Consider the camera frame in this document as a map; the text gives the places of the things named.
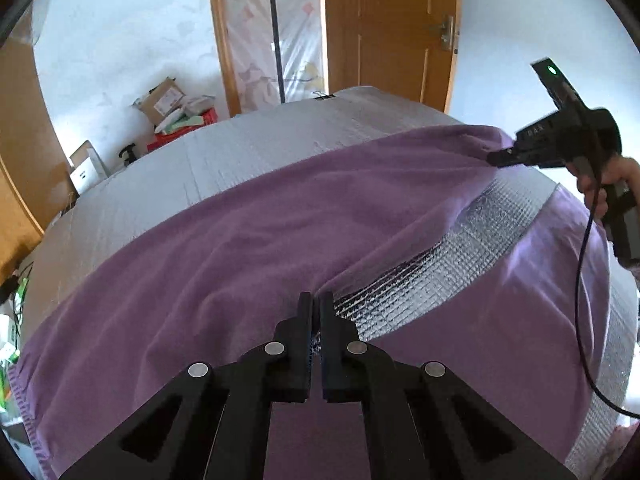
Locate wooden door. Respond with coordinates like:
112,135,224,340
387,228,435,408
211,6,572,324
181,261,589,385
322,0,461,113

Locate white box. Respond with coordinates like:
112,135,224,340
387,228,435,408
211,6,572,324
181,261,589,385
69,140,108,196

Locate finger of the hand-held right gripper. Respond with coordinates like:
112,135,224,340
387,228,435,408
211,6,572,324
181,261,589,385
487,142,531,168

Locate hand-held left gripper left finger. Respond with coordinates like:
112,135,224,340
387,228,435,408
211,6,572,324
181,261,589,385
60,291,313,480

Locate person's right hand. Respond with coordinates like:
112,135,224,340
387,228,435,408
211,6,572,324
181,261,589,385
575,156,640,215

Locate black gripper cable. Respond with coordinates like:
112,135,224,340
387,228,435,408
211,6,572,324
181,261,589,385
575,200,640,418

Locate pale green packets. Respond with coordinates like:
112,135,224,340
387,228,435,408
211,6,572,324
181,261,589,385
157,96,213,135

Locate metal door handle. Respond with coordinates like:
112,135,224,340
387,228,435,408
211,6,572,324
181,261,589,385
425,14,459,52

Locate open cardboard box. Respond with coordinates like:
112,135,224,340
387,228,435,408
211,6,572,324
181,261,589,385
132,76,187,126

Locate black pole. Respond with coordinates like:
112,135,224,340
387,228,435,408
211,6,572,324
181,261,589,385
266,0,287,106

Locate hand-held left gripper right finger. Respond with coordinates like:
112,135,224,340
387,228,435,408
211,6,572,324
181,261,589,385
318,291,576,480

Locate purple fleece garment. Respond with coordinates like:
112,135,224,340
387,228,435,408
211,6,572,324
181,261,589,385
7,125,613,480

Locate plastic-covered doorway frame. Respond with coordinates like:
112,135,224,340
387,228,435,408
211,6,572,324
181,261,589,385
207,0,331,116

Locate red crate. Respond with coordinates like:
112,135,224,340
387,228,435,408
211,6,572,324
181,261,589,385
146,107,219,153

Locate wooden wardrobe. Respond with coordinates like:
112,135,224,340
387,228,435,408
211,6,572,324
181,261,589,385
0,35,76,281

